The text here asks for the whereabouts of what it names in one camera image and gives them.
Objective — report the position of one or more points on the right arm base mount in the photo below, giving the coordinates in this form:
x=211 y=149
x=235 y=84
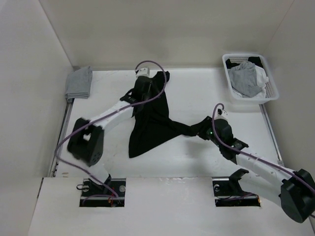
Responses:
x=226 y=196

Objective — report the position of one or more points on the grey tank top in basket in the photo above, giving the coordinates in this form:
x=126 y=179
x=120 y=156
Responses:
x=243 y=79

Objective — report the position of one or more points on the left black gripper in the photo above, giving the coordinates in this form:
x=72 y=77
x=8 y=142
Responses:
x=151 y=85

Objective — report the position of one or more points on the black garment in basket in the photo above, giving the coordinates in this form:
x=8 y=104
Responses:
x=254 y=60

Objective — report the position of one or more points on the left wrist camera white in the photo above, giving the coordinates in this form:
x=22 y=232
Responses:
x=144 y=71

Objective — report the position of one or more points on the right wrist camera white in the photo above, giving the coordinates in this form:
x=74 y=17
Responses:
x=222 y=114

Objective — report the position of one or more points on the folded grey tank top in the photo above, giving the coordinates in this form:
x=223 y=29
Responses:
x=78 y=84

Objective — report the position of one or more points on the black tank top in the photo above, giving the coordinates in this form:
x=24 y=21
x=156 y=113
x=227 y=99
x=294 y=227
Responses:
x=153 y=127

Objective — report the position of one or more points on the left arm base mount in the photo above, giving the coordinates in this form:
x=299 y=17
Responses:
x=95 y=195

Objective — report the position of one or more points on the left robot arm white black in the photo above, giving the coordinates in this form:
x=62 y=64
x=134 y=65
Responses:
x=86 y=141

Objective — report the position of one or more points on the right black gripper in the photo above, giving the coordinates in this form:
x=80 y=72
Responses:
x=201 y=127

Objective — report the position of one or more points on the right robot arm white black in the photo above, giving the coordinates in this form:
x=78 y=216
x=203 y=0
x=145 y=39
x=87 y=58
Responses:
x=293 y=191

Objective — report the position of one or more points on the left metal table rail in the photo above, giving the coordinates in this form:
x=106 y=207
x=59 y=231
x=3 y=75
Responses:
x=54 y=162

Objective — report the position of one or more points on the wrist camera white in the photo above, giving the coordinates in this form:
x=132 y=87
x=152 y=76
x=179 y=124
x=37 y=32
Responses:
x=144 y=71
x=222 y=114

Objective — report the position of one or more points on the white plastic basket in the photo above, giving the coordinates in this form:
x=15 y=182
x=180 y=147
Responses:
x=271 y=89

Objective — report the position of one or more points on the white tank top in basket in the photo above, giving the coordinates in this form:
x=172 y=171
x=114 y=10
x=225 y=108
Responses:
x=262 y=80

